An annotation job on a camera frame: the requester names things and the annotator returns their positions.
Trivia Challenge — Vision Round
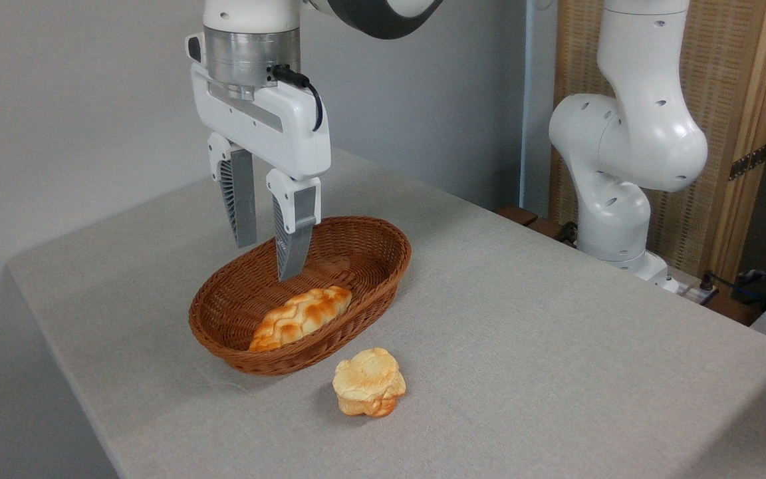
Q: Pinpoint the brown wooden base plank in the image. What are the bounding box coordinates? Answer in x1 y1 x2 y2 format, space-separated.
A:
495 205 578 245

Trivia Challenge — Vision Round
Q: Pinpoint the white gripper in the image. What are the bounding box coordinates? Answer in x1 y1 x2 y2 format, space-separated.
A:
190 63 332 282

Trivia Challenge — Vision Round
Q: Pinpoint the black power cable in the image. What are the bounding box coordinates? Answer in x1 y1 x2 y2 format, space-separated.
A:
701 269 766 311

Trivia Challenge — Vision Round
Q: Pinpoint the brown wicker basket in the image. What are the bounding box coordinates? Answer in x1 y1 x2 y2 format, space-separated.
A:
188 216 412 377

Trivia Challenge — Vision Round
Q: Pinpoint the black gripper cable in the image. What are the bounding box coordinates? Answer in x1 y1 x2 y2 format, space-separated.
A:
271 65 324 132

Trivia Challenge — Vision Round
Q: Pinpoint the black metal screen hinge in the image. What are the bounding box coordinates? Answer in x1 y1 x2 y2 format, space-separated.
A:
729 143 766 182

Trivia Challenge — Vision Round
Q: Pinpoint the wooden woven folding screen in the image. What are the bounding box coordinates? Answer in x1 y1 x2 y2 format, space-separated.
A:
551 0 766 281

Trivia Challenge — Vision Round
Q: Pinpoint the flower-shaped bread bun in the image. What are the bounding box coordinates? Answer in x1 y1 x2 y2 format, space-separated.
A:
332 347 407 418

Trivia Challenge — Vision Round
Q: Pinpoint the braided bread loaf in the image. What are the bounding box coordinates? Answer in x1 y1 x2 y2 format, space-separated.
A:
248 286 353 353

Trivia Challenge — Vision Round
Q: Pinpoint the white vertical wall conduit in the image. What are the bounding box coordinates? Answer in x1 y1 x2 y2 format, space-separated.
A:
519 0 537 211

